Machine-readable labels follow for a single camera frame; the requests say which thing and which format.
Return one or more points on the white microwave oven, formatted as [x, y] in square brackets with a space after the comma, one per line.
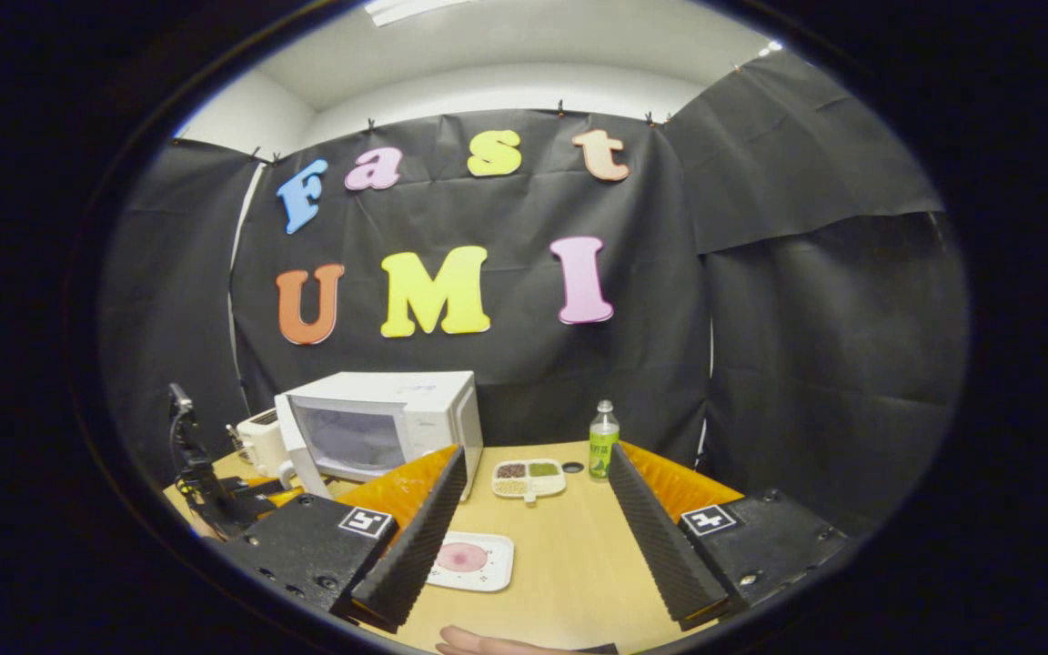
[360, 409]

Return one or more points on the small ceiling light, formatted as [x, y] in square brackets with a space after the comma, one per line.
[768, 48]

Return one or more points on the white divided grain dish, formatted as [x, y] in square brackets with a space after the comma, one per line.
[529, 479]

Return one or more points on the white toaster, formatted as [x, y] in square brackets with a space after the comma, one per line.
[262, 441]

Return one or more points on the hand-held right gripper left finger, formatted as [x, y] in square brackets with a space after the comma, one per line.
[424, 537]

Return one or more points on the pink round meat slice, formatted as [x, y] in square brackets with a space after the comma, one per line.
[462, 557]

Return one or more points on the green label drink bottle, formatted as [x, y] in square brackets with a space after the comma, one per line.
[603, 446]

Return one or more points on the white square plate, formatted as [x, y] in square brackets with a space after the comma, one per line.
[495, 569]

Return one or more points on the black backdrop cloth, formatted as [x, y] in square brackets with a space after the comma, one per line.
[760, 364]

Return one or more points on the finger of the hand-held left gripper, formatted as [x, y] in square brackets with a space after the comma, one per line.
[283, 496]

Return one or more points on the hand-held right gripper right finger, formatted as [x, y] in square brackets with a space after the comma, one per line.
[660, 537]

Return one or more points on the long ceiling light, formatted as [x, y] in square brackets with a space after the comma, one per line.
[415, 9]

